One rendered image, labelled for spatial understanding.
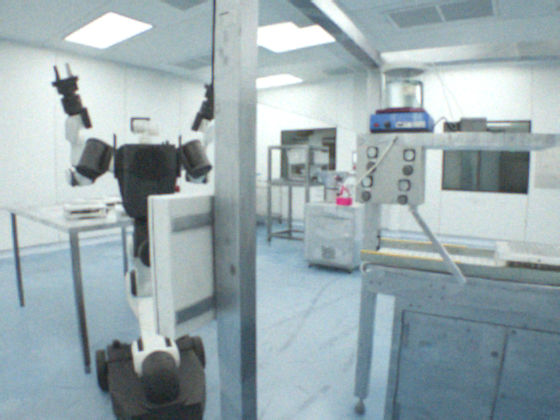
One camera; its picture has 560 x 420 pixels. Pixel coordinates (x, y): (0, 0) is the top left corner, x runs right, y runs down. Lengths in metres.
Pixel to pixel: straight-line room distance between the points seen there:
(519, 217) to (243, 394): 6.00
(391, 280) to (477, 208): 5.28
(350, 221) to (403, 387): 2.74
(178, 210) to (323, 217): 3.57
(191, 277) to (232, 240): 0.10
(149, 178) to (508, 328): 1.39
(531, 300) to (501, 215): 5.25
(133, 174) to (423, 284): 1.12
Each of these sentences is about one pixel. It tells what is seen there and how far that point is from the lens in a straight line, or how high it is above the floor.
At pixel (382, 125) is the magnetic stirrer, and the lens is 1.28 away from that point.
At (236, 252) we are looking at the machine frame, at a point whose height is 0.99.
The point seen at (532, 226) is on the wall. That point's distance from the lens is 6.53.
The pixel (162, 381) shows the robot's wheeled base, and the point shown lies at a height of 0.30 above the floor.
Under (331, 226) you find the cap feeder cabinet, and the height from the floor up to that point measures 0.52.
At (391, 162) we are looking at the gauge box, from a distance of 1.21.
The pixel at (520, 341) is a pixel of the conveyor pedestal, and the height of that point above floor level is 0.61.
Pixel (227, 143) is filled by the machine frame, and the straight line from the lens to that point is 0.68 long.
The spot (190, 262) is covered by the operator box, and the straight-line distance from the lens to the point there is 0.68.
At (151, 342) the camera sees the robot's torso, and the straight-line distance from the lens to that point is 1.85.
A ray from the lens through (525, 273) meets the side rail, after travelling 1.26.
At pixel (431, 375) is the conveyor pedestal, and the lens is 1.46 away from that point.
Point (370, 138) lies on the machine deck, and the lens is 1.24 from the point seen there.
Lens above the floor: 1.15
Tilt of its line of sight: 6 degrees down
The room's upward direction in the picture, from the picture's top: 1 degrees clockwise
